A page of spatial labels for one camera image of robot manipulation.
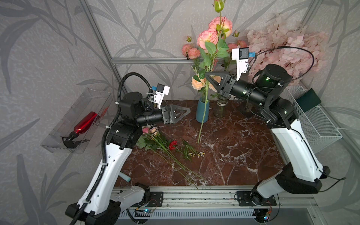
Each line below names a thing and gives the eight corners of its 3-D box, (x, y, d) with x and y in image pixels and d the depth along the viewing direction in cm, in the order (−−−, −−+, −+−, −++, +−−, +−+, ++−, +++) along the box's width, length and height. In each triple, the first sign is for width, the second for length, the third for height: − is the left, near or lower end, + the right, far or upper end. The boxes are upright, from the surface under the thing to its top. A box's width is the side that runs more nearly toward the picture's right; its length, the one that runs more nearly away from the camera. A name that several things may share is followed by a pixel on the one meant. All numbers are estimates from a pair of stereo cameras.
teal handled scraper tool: (118, 177, 83) (117, 175, 81) (121, 173, 85) (120, 171, 83) (129, 182, 81) (127, 181, 79) (132, 178, 83) (130, 177, 81)
